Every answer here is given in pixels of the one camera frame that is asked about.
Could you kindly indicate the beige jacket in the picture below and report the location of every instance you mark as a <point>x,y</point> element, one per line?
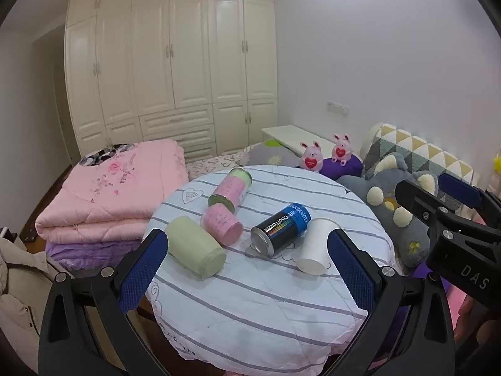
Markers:
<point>19,282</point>

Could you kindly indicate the grey flower cushion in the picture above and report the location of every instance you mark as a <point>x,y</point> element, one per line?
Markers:
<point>270,154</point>

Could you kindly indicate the triangle patterned pillow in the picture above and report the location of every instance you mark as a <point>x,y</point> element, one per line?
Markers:
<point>422,152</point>

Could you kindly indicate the folded pink quilt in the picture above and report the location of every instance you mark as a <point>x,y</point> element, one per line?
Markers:
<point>113,192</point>

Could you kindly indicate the grey plush toy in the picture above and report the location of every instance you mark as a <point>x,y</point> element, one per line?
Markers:
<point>391,188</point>

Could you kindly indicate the black and white patterned cloth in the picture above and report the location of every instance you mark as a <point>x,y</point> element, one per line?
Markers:
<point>101,156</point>

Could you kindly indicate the black and blue can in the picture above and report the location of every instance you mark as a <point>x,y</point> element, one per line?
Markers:
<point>280,229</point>

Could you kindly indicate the pink and green can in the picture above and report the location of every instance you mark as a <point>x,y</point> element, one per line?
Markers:
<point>231,188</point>

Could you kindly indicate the purple blanket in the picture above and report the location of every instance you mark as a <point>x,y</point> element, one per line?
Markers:
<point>90,252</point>

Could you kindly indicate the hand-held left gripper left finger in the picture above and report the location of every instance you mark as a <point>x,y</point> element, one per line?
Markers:
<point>143,268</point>

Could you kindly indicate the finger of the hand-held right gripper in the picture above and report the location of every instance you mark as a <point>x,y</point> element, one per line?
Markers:
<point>418,199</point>
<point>460,190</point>

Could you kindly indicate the white cup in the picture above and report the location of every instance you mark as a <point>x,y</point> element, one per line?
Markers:
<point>316,248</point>

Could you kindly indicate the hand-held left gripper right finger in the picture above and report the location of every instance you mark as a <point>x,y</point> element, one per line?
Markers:
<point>350,268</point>

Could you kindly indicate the pink bunny toy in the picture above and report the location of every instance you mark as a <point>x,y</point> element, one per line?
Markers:
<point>311,156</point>
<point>341,150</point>

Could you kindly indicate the purple cushion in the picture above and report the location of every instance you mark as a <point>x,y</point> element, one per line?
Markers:
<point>346,166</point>

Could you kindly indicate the white bedside cabinet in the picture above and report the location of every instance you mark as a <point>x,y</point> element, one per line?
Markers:
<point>291,135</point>

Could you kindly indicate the heart printed bed sheet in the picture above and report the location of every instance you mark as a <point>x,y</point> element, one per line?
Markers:
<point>211,164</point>

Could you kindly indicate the striped round tablecloth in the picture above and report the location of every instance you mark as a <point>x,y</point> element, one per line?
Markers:
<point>250,305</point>

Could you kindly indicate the light green cup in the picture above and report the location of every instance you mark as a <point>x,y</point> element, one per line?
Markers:
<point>193,248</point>

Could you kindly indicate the white wall socket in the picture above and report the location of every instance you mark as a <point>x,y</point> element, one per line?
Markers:
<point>338,108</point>

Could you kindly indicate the cream white wardrobe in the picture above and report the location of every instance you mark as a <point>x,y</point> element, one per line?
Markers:
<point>188,66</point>

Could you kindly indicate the pink cup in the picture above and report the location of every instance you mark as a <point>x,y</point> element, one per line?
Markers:
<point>221,227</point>

